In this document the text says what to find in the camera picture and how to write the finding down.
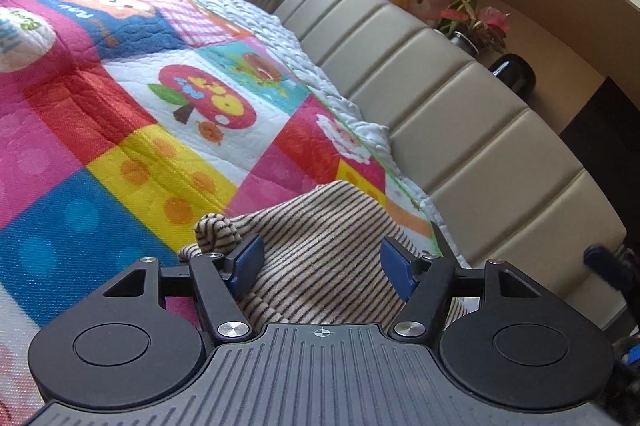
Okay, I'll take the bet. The beige padded headboard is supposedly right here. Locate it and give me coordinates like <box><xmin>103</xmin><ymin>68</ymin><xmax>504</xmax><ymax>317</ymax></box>
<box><xmin>276</xmin><ymin>0</ymin><xmax>626</xmax><ymax>326</ymax></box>

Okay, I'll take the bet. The colourful cartoon play mat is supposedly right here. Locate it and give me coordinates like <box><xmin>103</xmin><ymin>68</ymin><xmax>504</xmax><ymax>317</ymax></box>
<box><xmin>1</xmin><ymin>0</ymin><xmax>435</xmax><ymax>425</ymax></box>

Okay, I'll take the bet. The pink flower potted plant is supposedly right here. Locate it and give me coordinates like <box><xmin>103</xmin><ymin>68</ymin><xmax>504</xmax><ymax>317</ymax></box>
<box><xmin>436</xmin><ymin>0</ymin><xmax>510</xmax><ymax>54</ymax></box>

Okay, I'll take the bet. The black round speaker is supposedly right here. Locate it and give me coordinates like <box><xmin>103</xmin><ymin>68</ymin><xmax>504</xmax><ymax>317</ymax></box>
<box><xmin>488</xmin><ymin>53</ymin><xmax>537</xmax><ymax>100</ymax></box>

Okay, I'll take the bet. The pink plush toy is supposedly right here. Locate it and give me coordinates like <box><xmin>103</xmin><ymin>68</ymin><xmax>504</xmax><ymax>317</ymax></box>
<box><xmin>407</xmin><ymin>0</ymin><xmax>451</xmax><ymax>28</ymax></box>

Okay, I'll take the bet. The brown striped knit garment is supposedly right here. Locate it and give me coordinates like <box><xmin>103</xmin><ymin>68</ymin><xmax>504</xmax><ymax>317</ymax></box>
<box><xmin>177</xmin><ymin>180</ymin><xmax>457</xmax><ymax>328</ymax></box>

